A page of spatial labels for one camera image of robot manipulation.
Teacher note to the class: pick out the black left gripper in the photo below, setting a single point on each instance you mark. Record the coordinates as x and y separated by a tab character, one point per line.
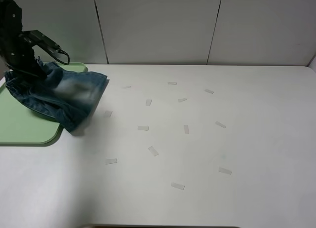
19	56

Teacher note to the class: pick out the children's blue denim shorts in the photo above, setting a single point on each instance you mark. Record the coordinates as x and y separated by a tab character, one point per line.
67	97

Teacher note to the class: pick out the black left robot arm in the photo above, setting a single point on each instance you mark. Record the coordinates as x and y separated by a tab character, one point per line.
10	19

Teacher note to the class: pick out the light green plastic tray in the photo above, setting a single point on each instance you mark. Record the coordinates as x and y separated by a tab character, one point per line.
20	126

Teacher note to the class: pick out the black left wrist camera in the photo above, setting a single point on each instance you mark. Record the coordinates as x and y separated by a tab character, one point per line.
36	37

